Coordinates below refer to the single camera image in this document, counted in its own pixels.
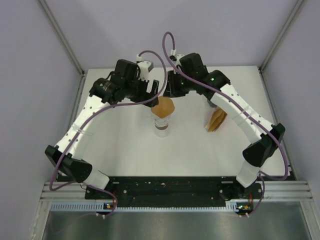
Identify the brown coffee filter stack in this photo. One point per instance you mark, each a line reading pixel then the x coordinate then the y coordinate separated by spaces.
pixel 217 118

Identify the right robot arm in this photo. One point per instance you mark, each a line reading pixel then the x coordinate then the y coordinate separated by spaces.
pixel 190 74

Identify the aluminium front rail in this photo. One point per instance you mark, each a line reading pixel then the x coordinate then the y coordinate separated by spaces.
pixel 215 189

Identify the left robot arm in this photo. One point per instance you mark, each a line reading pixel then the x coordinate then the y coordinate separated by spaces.
pixel 68 153

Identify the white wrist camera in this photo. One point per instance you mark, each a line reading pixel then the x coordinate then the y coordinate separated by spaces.
pixel 176 57
pixel 145 67

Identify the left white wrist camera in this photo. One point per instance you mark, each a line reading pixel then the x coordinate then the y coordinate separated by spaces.
pixel 145 67

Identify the left aluminium frame post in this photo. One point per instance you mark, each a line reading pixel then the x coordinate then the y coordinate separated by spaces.
pixel 60 35

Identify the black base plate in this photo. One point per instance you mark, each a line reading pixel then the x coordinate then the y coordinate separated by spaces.
pixel 180 200

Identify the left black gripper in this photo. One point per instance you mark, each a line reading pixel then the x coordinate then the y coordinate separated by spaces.
pixel 144 95

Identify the aluminium frame post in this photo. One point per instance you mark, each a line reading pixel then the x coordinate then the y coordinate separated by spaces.
pixel 289 22
pixel 60 35

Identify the single brown coffee filter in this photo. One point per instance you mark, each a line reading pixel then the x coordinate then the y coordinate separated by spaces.
pixel 164 108

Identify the glass beaker with brown band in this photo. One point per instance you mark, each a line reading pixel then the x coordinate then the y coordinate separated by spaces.
pixel 161 131

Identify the right aluminium frame post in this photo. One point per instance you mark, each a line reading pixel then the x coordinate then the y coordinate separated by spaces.
pixel 289 22

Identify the white slotted cable duct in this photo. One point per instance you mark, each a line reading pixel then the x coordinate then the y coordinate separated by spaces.
pixel 104 207

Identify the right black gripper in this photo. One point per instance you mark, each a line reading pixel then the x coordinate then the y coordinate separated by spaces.
pixel 170 91

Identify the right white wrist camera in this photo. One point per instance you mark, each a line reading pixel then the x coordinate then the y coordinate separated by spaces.
pixel 176 57

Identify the grey plastic dripper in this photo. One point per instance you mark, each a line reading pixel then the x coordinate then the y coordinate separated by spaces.
pixel 211 104

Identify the clear glass dripper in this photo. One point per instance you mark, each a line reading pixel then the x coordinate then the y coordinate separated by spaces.
pixel 160 122

